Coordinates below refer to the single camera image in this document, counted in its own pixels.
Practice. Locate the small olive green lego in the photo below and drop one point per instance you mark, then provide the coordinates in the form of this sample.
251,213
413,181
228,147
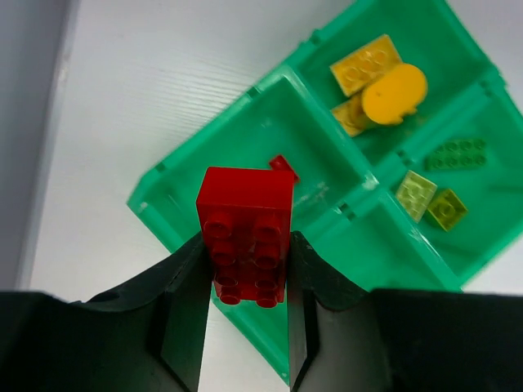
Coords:
447,209

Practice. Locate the yellow curved lego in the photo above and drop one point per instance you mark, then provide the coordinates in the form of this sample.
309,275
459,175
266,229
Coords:
351,116

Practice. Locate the green lego brick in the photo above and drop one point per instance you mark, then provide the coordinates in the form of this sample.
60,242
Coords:
457,154

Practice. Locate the yellow rectangular lego brick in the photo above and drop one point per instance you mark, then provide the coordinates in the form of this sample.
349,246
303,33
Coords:
365,65

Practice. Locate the yellow oval lego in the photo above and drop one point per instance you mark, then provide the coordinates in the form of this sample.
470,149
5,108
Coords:
395,95

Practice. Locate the green compartment tray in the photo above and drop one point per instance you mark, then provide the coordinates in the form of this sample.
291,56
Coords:
345,203

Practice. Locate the red lego brick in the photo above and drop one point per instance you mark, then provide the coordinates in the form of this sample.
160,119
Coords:
245,219

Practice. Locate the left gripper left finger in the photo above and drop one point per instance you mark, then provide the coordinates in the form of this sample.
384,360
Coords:
145,334

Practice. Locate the small red lego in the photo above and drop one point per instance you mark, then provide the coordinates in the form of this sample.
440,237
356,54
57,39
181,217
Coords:
280,163

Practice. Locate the lime half round lego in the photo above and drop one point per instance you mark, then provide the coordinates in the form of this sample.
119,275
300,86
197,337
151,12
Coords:
414,194

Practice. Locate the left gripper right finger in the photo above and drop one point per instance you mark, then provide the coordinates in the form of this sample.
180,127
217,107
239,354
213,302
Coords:
343,338

